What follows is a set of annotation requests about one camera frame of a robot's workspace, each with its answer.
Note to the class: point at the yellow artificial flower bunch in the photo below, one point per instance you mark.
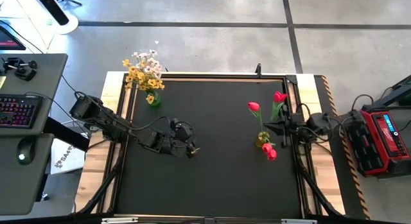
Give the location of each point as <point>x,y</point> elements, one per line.
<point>151,82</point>
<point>140,75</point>

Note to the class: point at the green glass vase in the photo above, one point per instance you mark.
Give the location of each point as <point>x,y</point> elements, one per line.
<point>156,102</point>

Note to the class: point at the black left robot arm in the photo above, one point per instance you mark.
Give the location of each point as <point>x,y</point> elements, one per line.
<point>109,124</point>

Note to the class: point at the grey desk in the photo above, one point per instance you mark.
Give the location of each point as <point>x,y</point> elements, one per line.
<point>19,185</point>
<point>48,76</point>

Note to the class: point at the black frame clamp knob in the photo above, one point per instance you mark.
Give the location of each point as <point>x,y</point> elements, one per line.
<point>258,70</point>

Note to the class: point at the yellow sticky note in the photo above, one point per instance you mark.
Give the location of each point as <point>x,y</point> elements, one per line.
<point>2,82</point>

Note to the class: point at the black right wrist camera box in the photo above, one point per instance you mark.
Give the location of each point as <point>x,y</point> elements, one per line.
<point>297,118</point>

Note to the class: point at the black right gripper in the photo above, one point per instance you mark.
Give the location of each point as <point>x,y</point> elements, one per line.
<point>295,133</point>

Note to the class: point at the black aluminium table frame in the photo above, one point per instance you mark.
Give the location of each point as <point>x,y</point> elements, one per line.
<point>128,77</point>

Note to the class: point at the black mat with hazard stripes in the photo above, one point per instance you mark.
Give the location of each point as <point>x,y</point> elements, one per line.
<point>353,192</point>

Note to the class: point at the white printed paper bag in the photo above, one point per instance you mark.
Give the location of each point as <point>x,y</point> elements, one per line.
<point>69,156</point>

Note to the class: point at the black backlit keyboard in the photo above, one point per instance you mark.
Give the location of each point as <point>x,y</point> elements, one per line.
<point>19,111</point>

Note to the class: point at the black panel on white base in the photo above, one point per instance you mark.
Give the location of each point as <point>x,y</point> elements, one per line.
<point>69,26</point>

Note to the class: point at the black desk clamp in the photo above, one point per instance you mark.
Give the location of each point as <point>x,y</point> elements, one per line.
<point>24,73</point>

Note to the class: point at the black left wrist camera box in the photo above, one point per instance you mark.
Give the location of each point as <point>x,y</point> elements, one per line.
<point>183,132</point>

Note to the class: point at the black desk support bar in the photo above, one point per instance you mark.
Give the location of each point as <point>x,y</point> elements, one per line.
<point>64,134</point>

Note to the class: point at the black equipment stand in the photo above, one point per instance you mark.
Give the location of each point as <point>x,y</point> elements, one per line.
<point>401,89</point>

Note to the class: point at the black computer mouse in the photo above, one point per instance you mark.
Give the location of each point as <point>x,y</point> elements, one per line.
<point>25,150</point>

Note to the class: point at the black monitor with red screen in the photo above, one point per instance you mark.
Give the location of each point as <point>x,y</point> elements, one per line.
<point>9,41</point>

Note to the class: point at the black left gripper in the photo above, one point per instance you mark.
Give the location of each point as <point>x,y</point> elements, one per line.
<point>167,147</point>

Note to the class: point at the red black power station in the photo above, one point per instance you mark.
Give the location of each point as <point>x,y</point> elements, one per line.
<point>382,137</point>

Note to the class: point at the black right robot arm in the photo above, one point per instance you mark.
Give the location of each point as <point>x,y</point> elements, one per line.
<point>318,123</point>

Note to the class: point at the silver metal bracket plate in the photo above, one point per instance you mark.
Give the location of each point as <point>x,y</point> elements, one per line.
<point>298,221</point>
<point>118,220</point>

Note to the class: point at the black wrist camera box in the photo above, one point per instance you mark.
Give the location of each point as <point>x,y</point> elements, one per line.
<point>297,118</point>
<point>183,132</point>

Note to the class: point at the yellow glass vase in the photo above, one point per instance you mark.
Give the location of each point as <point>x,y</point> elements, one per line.
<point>260,141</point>

